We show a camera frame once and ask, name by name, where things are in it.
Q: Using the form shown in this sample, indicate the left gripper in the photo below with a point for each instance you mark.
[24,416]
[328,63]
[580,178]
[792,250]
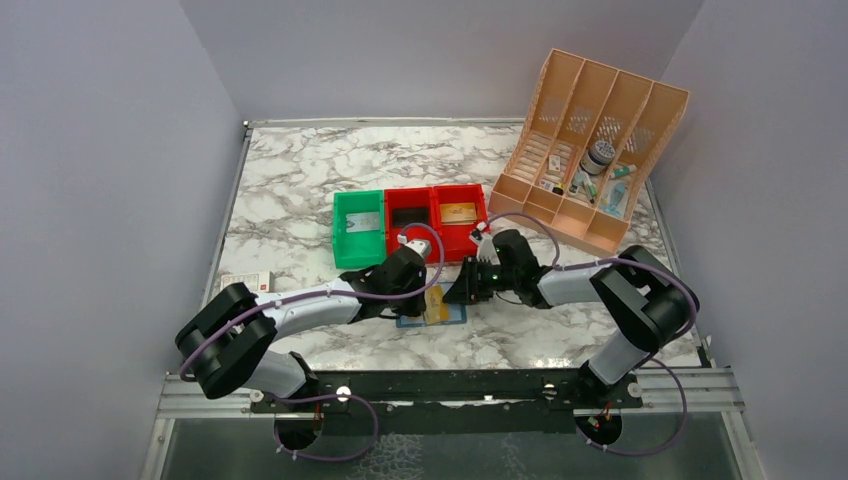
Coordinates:
[415,307]

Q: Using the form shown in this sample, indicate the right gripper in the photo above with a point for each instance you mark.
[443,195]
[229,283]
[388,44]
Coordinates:
[468,285]

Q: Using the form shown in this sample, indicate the blue leather card holder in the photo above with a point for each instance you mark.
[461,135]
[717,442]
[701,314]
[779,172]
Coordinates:
[458,314]

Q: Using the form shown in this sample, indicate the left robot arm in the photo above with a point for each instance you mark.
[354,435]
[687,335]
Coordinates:
[225,346]

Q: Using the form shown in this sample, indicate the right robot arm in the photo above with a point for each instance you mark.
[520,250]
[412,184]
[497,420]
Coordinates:
[650,306]

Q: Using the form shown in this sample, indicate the black card in bin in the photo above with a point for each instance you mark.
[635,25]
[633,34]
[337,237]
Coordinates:
[401,217]

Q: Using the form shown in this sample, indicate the silver card in bin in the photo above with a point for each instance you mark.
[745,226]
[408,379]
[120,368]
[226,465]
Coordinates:
[362,222]

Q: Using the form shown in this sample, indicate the green plastic bin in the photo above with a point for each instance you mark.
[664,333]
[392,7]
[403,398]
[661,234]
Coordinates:
[357,250]

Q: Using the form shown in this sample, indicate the middle red plastic bin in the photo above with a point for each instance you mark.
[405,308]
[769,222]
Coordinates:
[404,206]

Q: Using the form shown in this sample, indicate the red plastic bin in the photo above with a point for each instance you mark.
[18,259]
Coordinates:
[404,206]
[455,238]

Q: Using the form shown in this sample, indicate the right red plastic bin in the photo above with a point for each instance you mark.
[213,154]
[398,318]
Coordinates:
[455,238]

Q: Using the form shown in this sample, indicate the small white red box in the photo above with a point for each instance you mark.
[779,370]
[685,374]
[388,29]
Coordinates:
[258,281]

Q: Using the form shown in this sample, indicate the small items in organizer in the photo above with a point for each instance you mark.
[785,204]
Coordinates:
[561,175]

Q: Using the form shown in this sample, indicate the light blue packet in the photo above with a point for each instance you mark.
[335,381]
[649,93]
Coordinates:
[614,199]

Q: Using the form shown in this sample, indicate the round grey jar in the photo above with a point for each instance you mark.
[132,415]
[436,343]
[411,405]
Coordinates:
[598,157]

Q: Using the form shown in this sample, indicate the green tipped tube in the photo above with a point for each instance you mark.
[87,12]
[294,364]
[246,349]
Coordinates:
[623,171]

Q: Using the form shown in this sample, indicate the peach desk organizer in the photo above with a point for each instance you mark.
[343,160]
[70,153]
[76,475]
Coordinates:
[577,101]

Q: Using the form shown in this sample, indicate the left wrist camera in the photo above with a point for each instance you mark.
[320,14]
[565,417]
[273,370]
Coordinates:
[421,247]

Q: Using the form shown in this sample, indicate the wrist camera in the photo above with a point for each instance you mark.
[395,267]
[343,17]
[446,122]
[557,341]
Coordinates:
[421,247]
[485,249]

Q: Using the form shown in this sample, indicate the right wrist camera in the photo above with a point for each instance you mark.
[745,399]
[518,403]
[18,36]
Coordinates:
[485,249]

